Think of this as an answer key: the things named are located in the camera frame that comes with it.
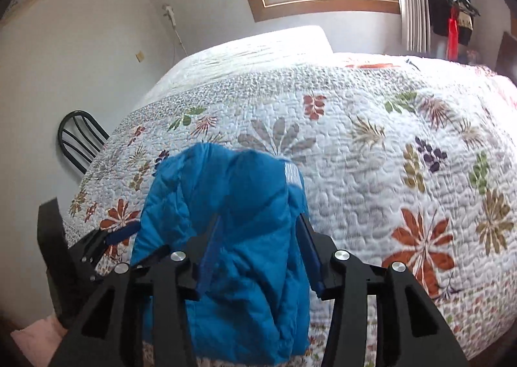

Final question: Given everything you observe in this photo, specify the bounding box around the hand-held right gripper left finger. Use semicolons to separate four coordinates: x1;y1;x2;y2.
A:
48;215;224;367

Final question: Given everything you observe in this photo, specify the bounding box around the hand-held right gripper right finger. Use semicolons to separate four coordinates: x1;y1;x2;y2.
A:
296;214;471;367

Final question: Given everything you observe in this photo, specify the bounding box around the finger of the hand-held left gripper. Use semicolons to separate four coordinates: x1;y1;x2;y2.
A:
68;222;142;284

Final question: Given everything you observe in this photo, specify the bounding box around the blue quilted jacket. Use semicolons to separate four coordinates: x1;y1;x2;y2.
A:
130;143;311;365

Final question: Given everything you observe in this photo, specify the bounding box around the floral quilted bedspread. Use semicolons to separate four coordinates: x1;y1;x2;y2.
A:
60;25;517;367

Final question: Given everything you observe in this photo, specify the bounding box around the black metal chair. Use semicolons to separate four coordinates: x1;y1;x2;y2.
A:
58;110;110;176

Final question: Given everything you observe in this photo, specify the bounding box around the pink cloth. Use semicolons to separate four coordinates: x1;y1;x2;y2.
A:
10;312;69;367

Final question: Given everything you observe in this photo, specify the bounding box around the red hanging cloth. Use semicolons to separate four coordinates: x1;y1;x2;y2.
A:
446;7;460;61

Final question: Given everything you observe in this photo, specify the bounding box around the dark wooden furniture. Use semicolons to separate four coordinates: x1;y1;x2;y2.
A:
495;31;517;81

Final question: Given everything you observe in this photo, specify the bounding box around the white wall device with cord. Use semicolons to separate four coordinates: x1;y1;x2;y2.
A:
162;3;189;56

